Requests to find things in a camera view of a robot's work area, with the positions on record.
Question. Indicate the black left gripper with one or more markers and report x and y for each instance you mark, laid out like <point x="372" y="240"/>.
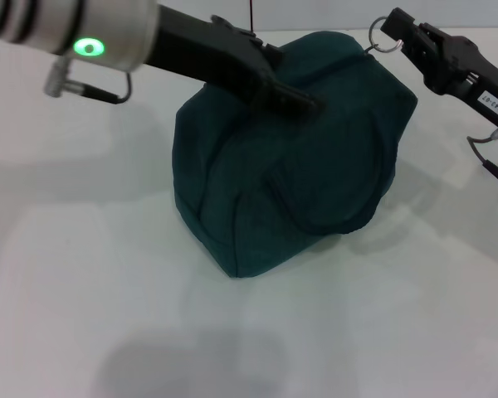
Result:
<point x="207" y="54"/>

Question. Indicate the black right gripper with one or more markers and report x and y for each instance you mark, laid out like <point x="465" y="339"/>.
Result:
<point x="456" y="66"/>

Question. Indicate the dark teal insulated lunch bag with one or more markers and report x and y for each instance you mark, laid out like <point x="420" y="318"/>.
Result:
<point x="294" y="178"/>

